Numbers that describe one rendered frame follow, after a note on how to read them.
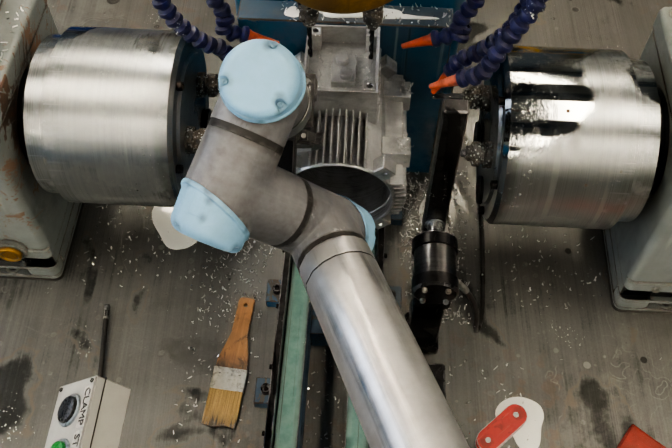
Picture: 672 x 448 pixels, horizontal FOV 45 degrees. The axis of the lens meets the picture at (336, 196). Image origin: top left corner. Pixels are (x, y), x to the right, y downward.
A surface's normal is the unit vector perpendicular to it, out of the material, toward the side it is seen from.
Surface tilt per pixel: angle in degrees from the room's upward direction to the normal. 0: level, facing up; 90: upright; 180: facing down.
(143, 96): 24
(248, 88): 30
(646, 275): 90
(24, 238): 90
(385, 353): 10
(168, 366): 0
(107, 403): 51
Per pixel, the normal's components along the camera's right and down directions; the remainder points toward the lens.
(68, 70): -0.01, -0.36
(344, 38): -0.05, 0.83
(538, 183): -0.06, 0.53
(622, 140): -0.04, 0.10
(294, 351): 0.00, -0.56
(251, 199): 0.63, 0.22
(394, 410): -0.41, -0.53
